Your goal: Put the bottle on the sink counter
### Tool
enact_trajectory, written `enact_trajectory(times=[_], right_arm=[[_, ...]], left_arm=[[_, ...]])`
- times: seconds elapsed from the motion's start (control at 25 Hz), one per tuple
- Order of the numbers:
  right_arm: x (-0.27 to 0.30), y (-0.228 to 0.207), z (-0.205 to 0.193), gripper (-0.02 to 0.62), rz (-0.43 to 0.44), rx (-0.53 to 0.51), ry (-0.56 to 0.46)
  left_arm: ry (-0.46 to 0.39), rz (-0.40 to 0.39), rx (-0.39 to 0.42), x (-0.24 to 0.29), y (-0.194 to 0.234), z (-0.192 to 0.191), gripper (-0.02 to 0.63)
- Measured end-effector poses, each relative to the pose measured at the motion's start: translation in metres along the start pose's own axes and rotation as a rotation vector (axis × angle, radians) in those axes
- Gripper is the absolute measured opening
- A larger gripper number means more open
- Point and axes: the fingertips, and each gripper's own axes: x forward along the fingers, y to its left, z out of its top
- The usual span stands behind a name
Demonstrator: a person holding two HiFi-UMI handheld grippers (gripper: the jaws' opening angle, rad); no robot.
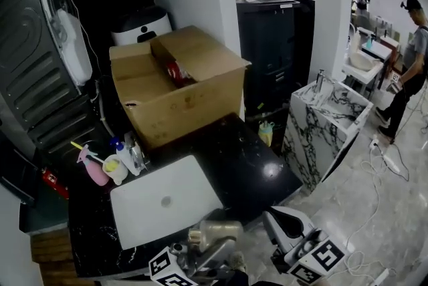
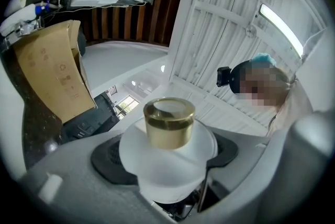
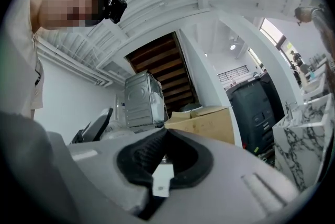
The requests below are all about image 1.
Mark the white sink basin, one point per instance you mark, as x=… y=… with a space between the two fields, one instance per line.
x=157 y=221

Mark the white bowl basin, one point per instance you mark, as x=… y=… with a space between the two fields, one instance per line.
x=361 y=61

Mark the wooden step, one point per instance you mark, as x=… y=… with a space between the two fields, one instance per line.
x=50 y=254

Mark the translucent plastic bottle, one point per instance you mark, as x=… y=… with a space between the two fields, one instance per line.
x=220 y=229

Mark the black cabinet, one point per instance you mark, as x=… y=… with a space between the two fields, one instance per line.
x=306 y=37
x=264 y=54

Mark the red fire extinguisher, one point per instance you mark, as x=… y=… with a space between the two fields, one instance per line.
x=55 y=182

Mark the white bin with black lid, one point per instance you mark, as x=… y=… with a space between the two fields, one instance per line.
x=150 y=22

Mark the white cup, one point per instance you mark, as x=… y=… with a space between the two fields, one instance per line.
x=117 y=174

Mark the pink spray bottle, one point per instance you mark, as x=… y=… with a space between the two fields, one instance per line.
x=95 y=172

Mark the white power strip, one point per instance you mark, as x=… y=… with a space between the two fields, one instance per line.
x=384 y=157
x=382 y=276

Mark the white sink table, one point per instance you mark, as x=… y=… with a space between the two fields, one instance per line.
x=362 y=75

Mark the marble-pattern pedestal cabinet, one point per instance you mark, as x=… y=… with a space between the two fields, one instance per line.
x=317 y=144

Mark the yellow and teal child's bottle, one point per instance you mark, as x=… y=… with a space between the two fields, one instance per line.
x=266 y=135

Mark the red packet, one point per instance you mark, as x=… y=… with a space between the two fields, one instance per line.
x=177 y=72

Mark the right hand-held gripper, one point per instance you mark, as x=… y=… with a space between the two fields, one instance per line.
x=324 y=254

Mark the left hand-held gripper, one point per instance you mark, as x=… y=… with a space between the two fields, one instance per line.
x=164 y=266

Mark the white bottle with blue sprayer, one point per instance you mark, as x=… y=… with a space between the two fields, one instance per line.
x=128 y=161

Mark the black flat panel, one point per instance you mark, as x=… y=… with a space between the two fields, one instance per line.
x=16 y=174

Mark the black marble table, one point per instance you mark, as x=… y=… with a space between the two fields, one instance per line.
x=240 y=157

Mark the dark table with basin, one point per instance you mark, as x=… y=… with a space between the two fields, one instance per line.
x=378 y=49

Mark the brown cardboard box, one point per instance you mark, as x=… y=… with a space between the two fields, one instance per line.
x=174 y=111

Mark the small teal bottle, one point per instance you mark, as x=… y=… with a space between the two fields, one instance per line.
x=368 y=44

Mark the tall white bottle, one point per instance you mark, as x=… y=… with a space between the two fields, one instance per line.
x=356 y=42

